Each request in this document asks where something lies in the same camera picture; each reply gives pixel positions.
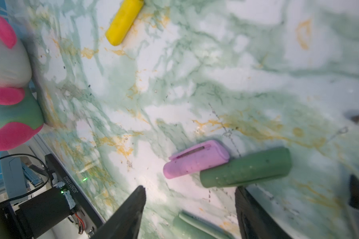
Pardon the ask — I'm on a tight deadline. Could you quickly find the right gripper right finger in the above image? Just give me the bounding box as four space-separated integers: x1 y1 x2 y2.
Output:
235 186 290 239

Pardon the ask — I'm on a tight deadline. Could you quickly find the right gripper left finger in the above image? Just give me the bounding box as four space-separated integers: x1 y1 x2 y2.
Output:
92 185 146 239

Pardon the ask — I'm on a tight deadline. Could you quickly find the dark green pen cap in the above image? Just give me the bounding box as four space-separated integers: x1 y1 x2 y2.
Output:
199 147 292 188

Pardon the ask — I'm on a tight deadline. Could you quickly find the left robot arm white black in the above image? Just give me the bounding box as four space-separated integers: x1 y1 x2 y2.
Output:
0 188 71 239

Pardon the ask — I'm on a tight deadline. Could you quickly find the light green pen cap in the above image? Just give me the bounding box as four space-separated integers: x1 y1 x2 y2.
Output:
173 212 234 239

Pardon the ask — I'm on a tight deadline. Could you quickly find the pink pen cap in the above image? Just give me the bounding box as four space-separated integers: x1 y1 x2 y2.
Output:
163 140 230 179

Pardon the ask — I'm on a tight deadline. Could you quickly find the yellow pen cap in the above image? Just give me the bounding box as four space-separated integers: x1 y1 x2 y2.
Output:
105 0 144 46

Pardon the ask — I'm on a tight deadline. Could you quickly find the plush toy pink green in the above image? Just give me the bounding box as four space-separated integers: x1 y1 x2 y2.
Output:
0 16 44 151

